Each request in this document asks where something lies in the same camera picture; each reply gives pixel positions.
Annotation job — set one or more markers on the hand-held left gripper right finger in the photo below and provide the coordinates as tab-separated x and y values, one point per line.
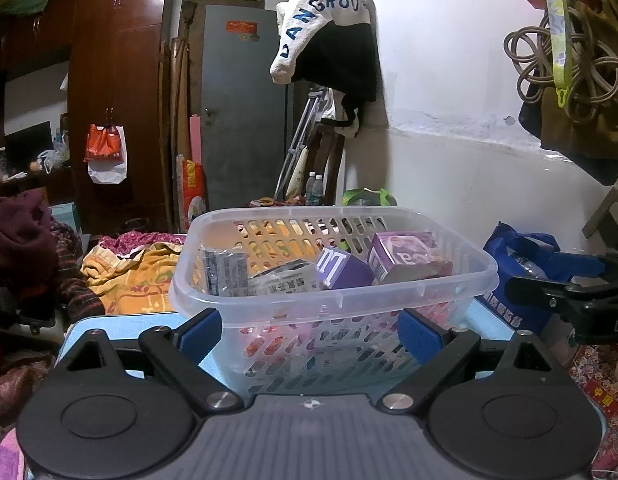
419	335

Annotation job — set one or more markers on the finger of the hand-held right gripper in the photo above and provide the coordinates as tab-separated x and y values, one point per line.
539	292

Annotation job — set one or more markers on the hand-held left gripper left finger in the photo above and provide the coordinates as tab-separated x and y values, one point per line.
201	330

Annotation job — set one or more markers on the light purple medicine box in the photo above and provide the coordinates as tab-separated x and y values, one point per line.
409	257

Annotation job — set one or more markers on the clear plastic basket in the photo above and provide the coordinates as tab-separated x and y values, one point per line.
339	320

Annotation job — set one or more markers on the blue shopping bag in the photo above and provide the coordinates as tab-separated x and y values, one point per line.
519	255

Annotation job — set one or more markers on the silver blister pack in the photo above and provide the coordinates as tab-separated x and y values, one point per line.
224	272

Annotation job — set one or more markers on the light blue suitcase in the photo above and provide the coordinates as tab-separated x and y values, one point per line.
139	322

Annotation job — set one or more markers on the red printed mat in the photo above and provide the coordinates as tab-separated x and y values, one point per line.
596	395

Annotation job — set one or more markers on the yellow patterned blanket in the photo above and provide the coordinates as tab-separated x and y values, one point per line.
134	275

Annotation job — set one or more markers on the white medicine box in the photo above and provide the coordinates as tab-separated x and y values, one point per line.
284	282

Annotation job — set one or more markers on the dark purple box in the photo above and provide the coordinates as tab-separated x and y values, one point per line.
346	270

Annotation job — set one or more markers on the red and yellow sack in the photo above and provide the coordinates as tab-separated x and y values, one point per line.
191	195

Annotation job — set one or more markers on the striped dark clothing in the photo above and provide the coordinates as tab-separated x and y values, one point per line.
76	270

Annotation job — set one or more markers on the green bag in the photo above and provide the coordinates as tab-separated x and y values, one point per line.
369	197

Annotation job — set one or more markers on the brown cloth bag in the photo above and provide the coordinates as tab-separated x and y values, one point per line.
589	135

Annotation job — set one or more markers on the plastic water bottle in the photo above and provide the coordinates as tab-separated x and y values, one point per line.
319	191
311	190

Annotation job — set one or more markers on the pink board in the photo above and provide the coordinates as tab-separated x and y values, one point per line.
195	137

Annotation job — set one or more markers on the brown wooden chair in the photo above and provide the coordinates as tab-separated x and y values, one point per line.
326	160

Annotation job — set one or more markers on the orange and white plastic bag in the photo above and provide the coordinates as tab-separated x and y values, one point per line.
106	150

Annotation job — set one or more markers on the metal crutches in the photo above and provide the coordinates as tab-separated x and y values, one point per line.
296	150

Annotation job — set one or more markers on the dark maroon clothing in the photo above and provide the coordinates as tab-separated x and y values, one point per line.
16	240

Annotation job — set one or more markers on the grey metal door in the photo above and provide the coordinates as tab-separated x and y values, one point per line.
244	110

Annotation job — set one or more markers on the black monitor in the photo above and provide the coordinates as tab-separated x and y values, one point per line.
29	147

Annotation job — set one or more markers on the brown wooden wardrobe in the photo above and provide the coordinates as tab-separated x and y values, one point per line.
124	85

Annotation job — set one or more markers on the white and black jacket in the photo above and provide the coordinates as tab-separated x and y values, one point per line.
329	45

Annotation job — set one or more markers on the wooden frame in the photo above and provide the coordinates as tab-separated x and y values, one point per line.
606	205

